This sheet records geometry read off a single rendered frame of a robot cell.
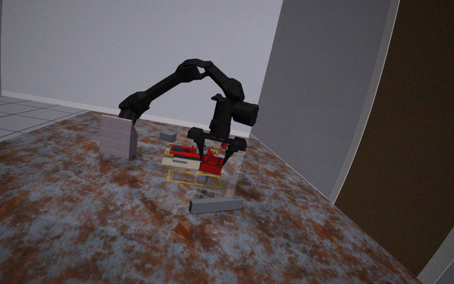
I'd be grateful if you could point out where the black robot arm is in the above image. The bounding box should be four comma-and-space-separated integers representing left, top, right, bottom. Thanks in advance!
118, 59, 259, 127

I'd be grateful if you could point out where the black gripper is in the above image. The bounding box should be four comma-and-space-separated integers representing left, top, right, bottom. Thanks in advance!
187, 116, 247, 166

